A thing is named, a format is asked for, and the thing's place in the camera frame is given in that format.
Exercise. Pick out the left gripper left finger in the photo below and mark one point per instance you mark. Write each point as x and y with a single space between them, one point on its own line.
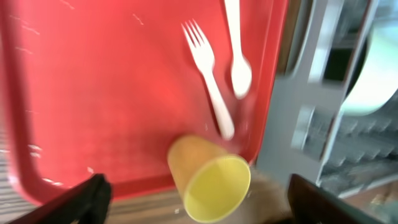
86 203

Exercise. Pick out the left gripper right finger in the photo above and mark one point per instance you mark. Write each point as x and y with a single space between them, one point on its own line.
310 204

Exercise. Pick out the yellow cup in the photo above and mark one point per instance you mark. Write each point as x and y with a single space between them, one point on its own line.
212 183

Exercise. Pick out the mint green bowl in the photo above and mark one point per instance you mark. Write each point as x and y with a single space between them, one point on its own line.
377 81

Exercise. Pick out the white plastic spoon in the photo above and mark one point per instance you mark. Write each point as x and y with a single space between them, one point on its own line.
241 73

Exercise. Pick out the white plastic fork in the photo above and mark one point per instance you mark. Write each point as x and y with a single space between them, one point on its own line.
204 59

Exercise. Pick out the grey dishwasher rack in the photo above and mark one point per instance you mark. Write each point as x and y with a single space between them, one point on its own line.
306 133

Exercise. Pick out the red serving tray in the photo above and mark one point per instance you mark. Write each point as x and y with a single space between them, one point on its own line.
106 87

